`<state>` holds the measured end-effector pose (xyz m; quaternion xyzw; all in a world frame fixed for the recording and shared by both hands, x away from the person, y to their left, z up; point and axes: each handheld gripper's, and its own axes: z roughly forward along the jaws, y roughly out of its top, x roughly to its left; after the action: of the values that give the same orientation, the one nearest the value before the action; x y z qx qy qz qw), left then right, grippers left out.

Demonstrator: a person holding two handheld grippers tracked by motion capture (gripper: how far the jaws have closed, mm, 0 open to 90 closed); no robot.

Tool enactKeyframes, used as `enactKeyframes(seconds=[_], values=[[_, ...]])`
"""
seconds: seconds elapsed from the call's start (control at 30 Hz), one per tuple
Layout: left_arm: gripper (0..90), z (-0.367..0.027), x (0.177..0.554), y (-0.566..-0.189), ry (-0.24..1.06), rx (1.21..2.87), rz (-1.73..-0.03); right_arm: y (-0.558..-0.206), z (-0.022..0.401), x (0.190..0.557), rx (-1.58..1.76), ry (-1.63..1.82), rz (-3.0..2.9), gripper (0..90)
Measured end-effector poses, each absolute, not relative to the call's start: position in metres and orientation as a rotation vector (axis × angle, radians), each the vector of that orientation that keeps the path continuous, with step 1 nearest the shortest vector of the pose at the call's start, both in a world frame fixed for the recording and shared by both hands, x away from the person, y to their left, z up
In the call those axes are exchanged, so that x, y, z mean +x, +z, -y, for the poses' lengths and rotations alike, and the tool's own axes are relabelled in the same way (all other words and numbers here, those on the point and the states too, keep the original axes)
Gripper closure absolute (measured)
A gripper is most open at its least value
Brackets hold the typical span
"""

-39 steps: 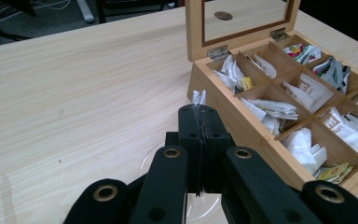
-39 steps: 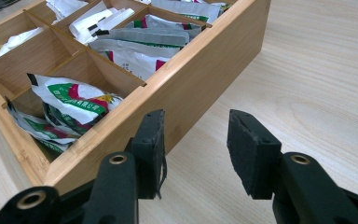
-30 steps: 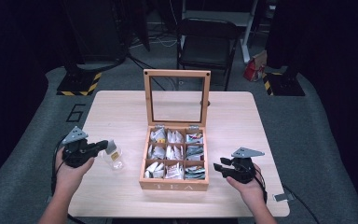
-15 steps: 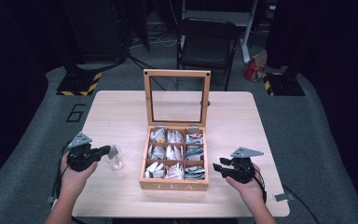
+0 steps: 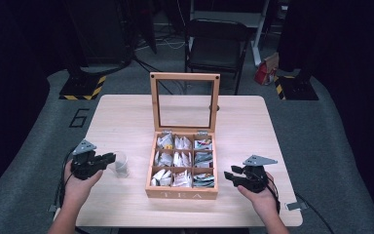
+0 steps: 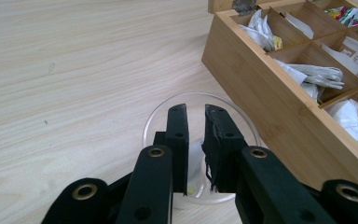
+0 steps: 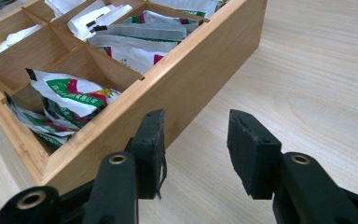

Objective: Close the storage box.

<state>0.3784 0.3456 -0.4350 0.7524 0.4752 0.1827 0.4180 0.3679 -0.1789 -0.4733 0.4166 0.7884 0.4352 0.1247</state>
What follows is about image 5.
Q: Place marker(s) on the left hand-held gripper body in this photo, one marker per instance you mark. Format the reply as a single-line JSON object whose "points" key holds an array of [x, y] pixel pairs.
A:
{"points": [[84, 164]]}

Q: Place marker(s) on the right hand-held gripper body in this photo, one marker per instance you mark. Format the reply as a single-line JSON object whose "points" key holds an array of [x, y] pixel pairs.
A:
{"points": [[255, 178]]}

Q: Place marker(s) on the clear plastic cup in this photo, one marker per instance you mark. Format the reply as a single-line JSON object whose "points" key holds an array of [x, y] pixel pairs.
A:
{"points": [[121, 170]]}

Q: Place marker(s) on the wooden tea box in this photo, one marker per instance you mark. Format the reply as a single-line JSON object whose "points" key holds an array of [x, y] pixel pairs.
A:
{"points": [[181, 193]]}

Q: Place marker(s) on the assorted tea bags collection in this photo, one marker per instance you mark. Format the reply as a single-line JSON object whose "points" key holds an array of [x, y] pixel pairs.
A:
{"points": [[181, 161]]}

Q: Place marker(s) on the person's right hand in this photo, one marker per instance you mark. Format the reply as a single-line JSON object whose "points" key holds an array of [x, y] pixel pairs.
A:
{"points": [[263, 200]]}

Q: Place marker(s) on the person's left hand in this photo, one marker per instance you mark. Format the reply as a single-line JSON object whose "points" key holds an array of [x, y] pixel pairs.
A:
{"points": [[78, 190]]}

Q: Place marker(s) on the grey table corner clamp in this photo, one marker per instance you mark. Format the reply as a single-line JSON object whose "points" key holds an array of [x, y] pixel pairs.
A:
{"points": [[52, 208], [297, 205]]}

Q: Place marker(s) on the yellow-black striped stand base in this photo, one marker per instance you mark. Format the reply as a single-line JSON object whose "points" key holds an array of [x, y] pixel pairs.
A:
{"points": [[82, 87], [297, 89]]}

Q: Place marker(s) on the dark curtain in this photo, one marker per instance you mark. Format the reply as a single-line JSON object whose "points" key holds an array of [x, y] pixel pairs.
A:
{"points": [[360, 81], [9, 97]]}

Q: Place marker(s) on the red and brown paper bag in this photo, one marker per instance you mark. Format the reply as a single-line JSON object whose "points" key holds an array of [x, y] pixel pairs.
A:
{"points": [[266, 73]]}

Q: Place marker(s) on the black folding chair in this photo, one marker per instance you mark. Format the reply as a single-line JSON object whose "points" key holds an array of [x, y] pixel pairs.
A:
{"points": [[216, 48]]}

